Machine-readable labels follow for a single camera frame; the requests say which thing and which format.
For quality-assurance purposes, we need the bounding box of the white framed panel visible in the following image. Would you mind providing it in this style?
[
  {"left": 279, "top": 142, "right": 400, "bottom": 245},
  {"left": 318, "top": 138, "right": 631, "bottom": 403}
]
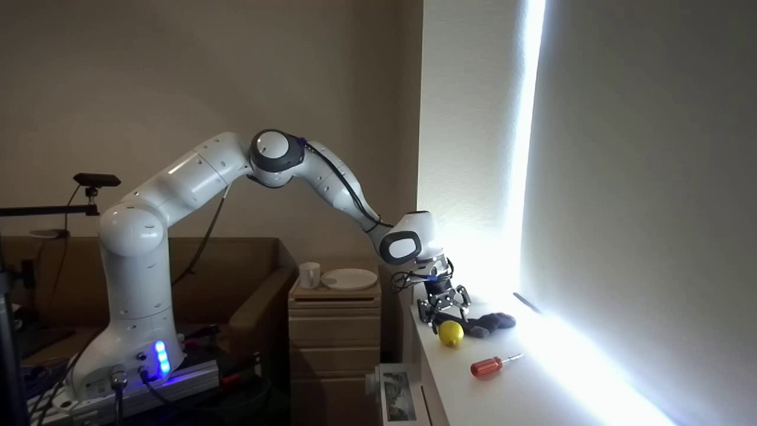
[{"left": 363, "top": 359, "right": 432, "bottom": 426}]

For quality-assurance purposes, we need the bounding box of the yellow lemon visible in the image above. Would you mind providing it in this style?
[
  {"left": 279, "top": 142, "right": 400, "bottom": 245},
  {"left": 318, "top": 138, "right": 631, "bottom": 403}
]
[{"left": 438, "top": 316, "right": 469, "bottom": 351}]

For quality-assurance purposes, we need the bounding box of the white plate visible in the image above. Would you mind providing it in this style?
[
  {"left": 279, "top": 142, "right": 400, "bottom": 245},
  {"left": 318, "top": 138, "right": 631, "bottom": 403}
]
[{"left": 320, "top": 264, "right": 382, "bottom": 294}]

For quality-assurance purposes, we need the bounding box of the brown cardboard box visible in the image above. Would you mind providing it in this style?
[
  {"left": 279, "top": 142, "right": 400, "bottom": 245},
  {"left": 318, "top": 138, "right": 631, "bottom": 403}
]
[{"left": 0, "top": 235, "right": 301, "bottom": 373}]

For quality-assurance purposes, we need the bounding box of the white window blind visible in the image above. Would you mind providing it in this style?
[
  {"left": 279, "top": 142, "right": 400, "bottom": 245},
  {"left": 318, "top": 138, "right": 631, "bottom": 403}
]
[{"left": 508, "top": 0, "right": 757, "bottom": 426}]

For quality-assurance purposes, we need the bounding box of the grey robot base platform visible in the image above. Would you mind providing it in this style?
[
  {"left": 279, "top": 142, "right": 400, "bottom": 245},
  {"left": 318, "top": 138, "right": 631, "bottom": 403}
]
[{"left": 24, "top": 354, "right": 224, "bottom": 426}]

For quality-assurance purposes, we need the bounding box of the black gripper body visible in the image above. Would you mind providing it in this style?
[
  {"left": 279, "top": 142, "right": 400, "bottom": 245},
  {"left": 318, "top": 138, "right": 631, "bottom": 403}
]
[{"left": 413, "top": 262, "right": 473, "bottom": 319}]

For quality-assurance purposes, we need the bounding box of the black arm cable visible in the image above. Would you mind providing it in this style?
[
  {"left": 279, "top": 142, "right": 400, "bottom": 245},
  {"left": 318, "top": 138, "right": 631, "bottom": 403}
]
[{"left": 299, "top": 139, "right": 397, "bottom": 232}]

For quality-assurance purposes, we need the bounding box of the white cup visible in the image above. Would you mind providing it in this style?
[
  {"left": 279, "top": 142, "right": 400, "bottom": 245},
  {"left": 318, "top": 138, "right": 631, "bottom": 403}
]
[{"left": 299, "top": 259, "right": 324, "bottom": 290}]

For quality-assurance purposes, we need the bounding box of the white window sill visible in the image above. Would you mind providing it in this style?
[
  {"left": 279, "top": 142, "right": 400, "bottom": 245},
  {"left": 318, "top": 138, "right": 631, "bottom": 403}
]
[{"left": 406, "top": 300, "right": 673, "bottom": 426}]

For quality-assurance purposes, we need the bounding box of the beige drawer cabinet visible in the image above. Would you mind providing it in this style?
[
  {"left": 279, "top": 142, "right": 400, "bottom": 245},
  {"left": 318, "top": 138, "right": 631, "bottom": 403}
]
[{"left": 287, "top": 270, "right": 385, "bottom": 426}]

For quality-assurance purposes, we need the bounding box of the red handled screwdriver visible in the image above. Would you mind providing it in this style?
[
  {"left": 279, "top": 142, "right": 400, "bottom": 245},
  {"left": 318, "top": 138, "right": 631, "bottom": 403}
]
[{"left": 469, "top": 351, "right": 527, "bottom": 380}]

